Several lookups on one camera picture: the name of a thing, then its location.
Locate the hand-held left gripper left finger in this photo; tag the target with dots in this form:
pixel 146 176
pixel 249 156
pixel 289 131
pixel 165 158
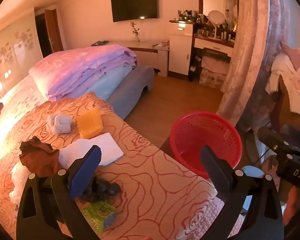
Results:
pixel 86 172

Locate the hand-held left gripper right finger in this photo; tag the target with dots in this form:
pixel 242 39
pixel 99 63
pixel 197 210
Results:
pixel 216 170

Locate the black socks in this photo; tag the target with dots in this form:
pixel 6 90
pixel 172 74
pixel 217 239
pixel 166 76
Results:
pixel 107 188

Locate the green patterned cloth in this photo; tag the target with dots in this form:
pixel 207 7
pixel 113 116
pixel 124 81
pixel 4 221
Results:
pixel 97 210

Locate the red plastic mesh basket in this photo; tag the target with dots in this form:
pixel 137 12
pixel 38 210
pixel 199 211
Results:
pixel 190 135

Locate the yellow spiky plastic mat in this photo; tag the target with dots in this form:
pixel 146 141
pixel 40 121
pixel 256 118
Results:
pixel 88 123

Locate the brown garment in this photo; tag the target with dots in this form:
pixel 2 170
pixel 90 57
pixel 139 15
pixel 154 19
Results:
pixel 37 157

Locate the pale blue round object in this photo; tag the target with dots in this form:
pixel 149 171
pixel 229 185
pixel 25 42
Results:
pixel 252 172

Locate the wooden chair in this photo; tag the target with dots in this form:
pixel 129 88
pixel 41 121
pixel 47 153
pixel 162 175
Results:
pixel 282 110

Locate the blue plastic scrap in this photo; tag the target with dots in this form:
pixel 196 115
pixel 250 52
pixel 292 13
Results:
pixel 110 221

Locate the grey rolled towel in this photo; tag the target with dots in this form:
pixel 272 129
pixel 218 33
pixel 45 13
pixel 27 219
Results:
pixel 60 123

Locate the white fluffy cloth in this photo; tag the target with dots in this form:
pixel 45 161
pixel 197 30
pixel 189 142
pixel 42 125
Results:
pixel 18 185

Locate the pink and white clothes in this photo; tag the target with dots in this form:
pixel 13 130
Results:
pixel 290 75

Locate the bed with grey base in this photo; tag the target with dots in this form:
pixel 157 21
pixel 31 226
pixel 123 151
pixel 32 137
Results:
pixel 132 90

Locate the light blue folded quilt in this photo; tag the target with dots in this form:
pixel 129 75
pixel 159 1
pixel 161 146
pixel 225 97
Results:
pixel 110 80

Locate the pink folded quilt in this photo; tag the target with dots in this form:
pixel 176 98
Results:
pixel 77 70

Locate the upholstered stool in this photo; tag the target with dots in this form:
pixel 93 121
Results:
pixel 215 65

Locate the patterned curtain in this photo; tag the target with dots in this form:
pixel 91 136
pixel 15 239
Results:
pixel 250 55

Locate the low white console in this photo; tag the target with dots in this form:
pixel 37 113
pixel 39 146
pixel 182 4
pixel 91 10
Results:
pixel 162 60

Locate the tall white cabinet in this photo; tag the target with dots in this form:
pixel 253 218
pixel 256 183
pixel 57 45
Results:
pixel 180 52

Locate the dressing table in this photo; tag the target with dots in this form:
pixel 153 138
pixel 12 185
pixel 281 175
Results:
pixel 212 45

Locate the pink packet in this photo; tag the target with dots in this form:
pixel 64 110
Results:
pixel 162 45

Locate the row of cosmetic bottles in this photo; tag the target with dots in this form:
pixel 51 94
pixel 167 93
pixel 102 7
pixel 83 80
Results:
pixel 202 31

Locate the flower pattern wardrobe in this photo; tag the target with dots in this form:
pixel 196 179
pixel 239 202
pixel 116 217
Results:
pixel 15 50

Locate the brown wooden door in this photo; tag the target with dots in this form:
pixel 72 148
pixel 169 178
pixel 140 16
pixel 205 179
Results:
pixel 53 30

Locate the rose in vase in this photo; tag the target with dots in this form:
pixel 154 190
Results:
pixel 135 31

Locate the round white makeup mirror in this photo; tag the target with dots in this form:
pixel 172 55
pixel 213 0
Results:
pixel 216 18

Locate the black wall television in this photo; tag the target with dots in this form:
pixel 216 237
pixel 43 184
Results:
pixel 134 5

